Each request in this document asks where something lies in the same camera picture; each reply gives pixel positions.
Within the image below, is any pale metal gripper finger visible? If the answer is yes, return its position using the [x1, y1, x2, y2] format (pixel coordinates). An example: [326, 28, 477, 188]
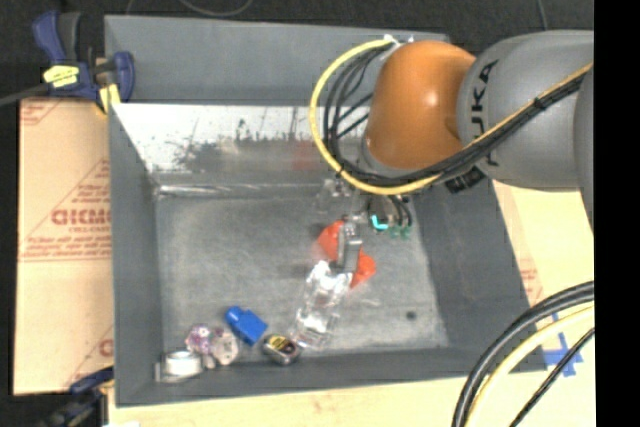
[337, 223, 364, 274]
[319, 177, 352, 210]

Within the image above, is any orange-red plastic toy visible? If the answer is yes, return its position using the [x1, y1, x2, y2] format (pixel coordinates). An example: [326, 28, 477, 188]
[316, 220, 377, 290]

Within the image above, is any clear plastic bottle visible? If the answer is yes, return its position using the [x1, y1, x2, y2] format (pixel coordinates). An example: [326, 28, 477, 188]
[288, 259, 352, 351]

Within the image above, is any yellow and black tape measure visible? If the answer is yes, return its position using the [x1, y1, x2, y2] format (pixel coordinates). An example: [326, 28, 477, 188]
[261, 333, 303, 367]

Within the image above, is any grey metal bin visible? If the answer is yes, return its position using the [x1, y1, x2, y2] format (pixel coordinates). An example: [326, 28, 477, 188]
[103, 14, 546, 407]

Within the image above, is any blue plastic block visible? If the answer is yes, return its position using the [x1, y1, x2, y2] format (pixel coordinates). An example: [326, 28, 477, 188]
[223, 305, 270, 348]

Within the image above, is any pale pink clear toy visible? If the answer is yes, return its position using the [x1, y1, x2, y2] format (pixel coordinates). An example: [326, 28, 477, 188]
[209, 328, 241, 367]

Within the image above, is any purple and white toy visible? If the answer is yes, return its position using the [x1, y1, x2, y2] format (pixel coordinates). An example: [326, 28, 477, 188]
[184, 324, 214, 357]

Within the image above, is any white tape roll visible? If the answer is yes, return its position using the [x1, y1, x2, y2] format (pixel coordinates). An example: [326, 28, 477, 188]
[158, 349, 206, 382]

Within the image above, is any brown cardboard board, red print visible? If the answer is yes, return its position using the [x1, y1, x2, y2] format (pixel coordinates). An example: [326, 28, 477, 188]
[12, 95, 547, 397]

